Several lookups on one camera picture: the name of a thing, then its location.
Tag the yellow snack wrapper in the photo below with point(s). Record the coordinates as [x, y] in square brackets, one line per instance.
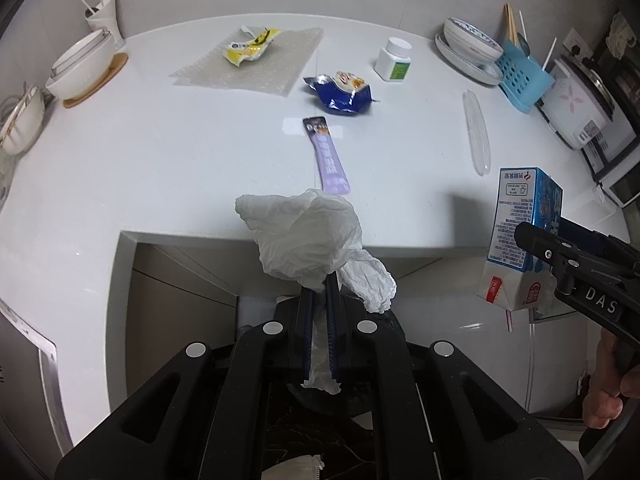
[252, 47]

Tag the clear bubble wrap sheet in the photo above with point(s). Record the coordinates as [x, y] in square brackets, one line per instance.
[276, 72]

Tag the white cup with straws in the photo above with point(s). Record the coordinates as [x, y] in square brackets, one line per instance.
[104, 16]

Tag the blue snack bag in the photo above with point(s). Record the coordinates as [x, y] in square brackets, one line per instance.
[344, 93]

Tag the person's right hand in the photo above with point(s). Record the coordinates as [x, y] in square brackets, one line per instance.
[603, 403]

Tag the blue white milk carton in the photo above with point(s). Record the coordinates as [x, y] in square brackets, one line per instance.
[513, 278]

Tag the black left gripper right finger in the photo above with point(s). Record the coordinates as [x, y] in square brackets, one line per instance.
[338, 331]

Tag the white bowl on coaster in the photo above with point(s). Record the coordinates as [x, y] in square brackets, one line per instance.
[82, 66]

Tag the white tissue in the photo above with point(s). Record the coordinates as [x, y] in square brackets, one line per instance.
[305, 238]

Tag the white microwave oven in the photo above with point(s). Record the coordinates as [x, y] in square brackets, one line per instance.
[613, 157]

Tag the purple sachet packet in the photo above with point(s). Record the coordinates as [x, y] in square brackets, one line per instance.
[332, 174]

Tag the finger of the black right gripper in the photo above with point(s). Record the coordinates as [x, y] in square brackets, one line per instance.
[550, 254]
[605, 247]

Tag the wooden chopsticks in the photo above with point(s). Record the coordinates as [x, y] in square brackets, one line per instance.
[511, 29]

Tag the white patterned bowl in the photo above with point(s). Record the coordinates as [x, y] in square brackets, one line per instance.
[471, 43]

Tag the white rice cooker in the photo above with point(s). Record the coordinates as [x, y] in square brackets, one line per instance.
[578, 106]

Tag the blue utensil holder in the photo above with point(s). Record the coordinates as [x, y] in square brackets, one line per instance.
[524, 81]

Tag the clear plastic long case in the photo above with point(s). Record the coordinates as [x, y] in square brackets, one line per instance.
[477, 133]

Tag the white pill bottle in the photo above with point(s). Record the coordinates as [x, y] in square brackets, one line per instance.
[394, 60]

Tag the stacked white plates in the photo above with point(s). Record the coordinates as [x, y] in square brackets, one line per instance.
[489, 75]

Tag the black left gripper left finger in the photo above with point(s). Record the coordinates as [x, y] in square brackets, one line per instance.
[302, 335]

